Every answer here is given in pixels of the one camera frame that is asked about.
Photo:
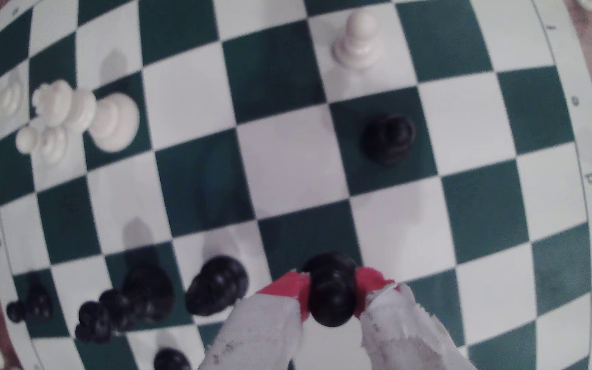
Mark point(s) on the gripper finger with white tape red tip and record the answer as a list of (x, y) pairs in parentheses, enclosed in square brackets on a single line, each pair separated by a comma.
[(255, 334), (404, 339)]

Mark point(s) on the black chess pawn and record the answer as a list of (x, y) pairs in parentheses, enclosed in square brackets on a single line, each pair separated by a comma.
[(332, 298), (388, 138), (36, 304), (171, 361)]

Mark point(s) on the black chess king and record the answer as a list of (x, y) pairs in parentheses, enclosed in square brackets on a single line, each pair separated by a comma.
[(142, 295)]

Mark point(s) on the green white chess mat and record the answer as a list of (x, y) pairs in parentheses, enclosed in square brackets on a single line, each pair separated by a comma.
[(285, 154)]

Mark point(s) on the white chess queen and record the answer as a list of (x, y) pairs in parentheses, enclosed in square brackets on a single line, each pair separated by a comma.
[(113, 121)]

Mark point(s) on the white chess pawn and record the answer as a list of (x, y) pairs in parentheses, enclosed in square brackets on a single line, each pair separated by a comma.
[(357, 46), (8, 97), (49, 144)]

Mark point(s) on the white chess bishop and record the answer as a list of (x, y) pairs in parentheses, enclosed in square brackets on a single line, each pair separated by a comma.
[(587, 3)]

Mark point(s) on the black pawn on d5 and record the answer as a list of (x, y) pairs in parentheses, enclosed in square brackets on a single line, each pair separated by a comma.
[(216, 285)]

